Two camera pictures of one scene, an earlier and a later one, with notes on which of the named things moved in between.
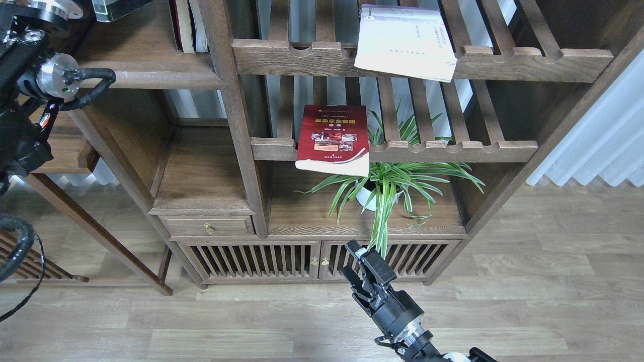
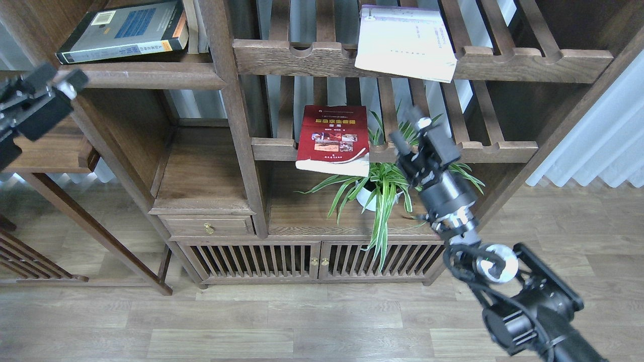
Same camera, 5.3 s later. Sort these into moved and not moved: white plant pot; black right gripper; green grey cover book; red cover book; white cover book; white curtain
Moved: green grey cover book; black right gripper
Not moved: white plant pot; white curtain; red cover book; white cover book
